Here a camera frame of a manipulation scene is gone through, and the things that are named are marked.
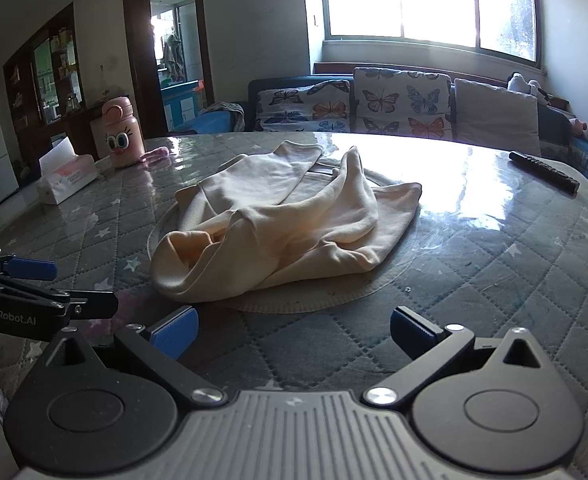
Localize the blue cabinet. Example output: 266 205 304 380
161 80 205 130

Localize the black remote control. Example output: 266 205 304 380
509 150 581 195

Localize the white tissue pack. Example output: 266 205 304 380
36 136 99 206

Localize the grey quilted star tablecloth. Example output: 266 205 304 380
0 130 588 480

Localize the tall butterfly print cushion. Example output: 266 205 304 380
351 67 454 141

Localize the blue sofa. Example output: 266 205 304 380
169 62 588 201

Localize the grey patterned blanket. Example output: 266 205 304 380
201 102 247 134

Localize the wide butterfly print cushion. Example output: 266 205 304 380
256 80 353 134

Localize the white plush toy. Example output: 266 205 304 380
506 72 552 107

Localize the dark wooden door frame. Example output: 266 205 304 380
122 0 215 139

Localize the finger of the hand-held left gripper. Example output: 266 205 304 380
0 271 119 320
0 246 59 283

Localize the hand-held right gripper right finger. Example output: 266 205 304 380
364 305 550 407

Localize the cream garment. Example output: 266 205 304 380
150 140 422 305

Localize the round glass turntable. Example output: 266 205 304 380
146 160 421 315

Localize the pink cartoon face bottle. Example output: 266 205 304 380
101 96 144 170

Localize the dark wooden display cabinet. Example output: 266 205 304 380
2 2 105 161

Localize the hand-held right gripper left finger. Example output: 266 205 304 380
48 305 227 407

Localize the plain beige cushion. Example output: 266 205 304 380
453 78 543 158

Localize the dark wooden desk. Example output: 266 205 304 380
48 105 107 161

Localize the large window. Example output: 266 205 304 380
301 0 543 69

